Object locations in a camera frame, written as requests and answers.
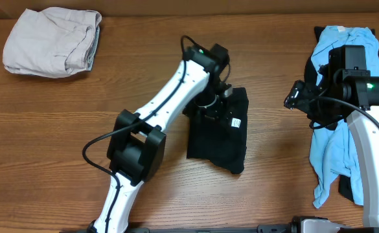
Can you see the black t-shirt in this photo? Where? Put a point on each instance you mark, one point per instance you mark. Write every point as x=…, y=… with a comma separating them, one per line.
x=216, y=140

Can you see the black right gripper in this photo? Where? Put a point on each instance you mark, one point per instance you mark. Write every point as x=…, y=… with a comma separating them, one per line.
x=297, y=98

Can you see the beige folded shorts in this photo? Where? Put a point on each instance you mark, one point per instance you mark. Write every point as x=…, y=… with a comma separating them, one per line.
x=51, y=43

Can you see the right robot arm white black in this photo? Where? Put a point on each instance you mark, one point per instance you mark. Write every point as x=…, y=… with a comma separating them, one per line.
x=349, y=92

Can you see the light blue shirt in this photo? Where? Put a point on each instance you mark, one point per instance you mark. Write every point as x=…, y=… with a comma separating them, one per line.
x=341, y=145

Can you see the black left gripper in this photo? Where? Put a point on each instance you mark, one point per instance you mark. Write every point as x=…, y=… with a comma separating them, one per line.
x=206, y=110

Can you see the white shirt care label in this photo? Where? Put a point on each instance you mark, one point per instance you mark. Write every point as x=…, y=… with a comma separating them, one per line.
x=235, y=122

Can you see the grey folded garment under shorts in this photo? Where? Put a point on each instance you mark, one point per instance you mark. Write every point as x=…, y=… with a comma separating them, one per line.
x=93, y=49

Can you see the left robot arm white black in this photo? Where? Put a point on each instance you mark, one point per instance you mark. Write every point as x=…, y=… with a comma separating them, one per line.
x=137, y=144

